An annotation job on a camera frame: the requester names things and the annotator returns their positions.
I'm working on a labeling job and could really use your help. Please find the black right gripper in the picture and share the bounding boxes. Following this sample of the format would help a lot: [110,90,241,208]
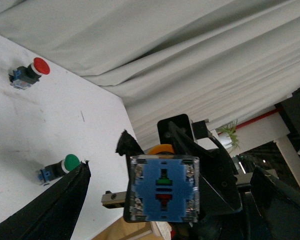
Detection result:
[101,114,242,240]

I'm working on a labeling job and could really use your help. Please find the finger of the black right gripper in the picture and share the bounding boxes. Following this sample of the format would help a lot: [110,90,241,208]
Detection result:
[115,130,144,157]

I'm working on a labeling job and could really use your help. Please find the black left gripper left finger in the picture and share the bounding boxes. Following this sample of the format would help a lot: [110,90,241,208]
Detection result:
[0,161,91,240]

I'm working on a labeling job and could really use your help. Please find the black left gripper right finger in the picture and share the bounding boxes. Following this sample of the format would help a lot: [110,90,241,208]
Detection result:
[250,167,300,240]

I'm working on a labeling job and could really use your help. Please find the yellow push button switch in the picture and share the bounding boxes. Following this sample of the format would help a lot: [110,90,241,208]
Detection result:
[123,154,200,223]

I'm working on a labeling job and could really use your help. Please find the white pillar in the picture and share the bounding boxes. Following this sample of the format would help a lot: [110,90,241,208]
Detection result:
[273,135,300,187]

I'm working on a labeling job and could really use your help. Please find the green potted plant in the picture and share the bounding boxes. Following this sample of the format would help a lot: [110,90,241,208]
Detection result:
[216,120,240,153]

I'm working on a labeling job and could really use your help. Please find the white curtain backdrop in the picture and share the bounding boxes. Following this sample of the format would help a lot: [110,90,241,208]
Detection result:
[0,0,300,148]

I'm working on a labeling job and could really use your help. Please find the green push button switch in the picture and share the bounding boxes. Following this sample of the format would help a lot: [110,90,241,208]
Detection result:
[37,154,80,186]

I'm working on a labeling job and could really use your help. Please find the red push button switch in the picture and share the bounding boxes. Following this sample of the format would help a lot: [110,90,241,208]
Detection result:
[9,57,51,90]

